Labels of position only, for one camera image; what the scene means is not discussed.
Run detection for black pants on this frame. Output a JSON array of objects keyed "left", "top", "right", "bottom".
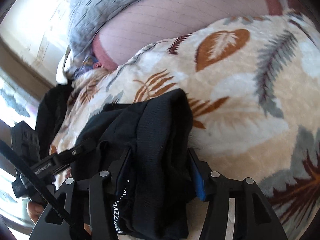
[{"left": 72, "top": 89, "right": 193, "bottom": 239}]

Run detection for left hand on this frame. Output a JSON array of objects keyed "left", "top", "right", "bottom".
[{"left": 27, "top": 202, "right": 44, "bottom": 224}]

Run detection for black garment pile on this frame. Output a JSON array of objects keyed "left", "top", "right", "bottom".
[{"left": 35, "top": 82, "right": 73, "bottom": 159}]

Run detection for white cloth at headboard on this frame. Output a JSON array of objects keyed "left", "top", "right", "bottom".
[{"left": 56, "top": 46, "right": 76, "bottom": 85}]

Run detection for cream leaf-pattern blanket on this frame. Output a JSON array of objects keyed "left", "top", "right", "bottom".
[{"left": 49, "top": 11, "right": 319, "bottom": 239}]

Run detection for pink maroon bed sheet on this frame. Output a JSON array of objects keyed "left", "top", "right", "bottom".
[{"left": 92, "top": 0, "right": 303, "bottom": 70}]

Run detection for grey quilted pillow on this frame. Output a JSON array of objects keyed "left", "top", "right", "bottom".
[{"left": 68, "top": 0, "right": 141, "bottom": 62}]

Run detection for black cable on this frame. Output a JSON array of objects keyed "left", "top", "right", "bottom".
[{"left": 0, "top": 138, "right": 75, "bottom": 228}]

